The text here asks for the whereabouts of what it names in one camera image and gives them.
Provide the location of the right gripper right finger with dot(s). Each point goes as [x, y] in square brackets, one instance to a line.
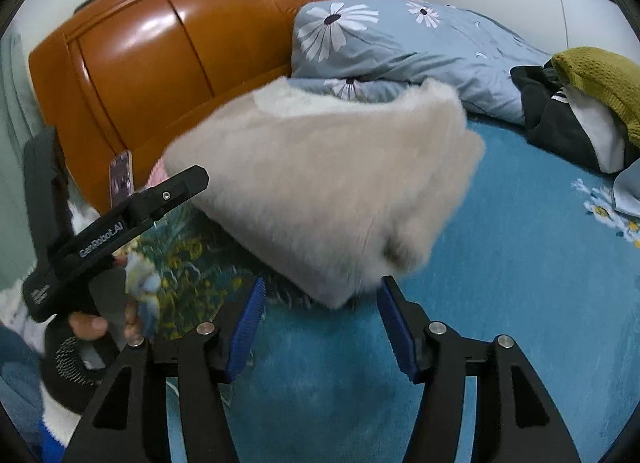
[516, 420]

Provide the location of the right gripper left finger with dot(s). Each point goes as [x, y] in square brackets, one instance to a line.
[126, 420]

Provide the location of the beige fuzzy sweater yellow pattern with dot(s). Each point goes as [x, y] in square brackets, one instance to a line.
[333, 194]

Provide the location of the left hand black glove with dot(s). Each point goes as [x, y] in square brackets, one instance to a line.
[71, 369]

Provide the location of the smartphone leaning on headboard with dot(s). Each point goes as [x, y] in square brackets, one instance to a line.
[121, 178]

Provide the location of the teal floral bed blanket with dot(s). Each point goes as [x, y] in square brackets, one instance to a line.
[535, 251]

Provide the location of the orange wooden headboard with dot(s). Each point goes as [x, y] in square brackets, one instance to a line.
[131, 75]

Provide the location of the light blue crumpled garment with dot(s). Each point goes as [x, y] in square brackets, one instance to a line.
[626, 191]

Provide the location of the black and white garment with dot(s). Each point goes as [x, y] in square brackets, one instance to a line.
[564, 121]

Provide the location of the grey floral pillow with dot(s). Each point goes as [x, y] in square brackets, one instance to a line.
[372, 50]

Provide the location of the olive knitted sweater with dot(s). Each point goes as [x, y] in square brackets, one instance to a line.
[606, 76]

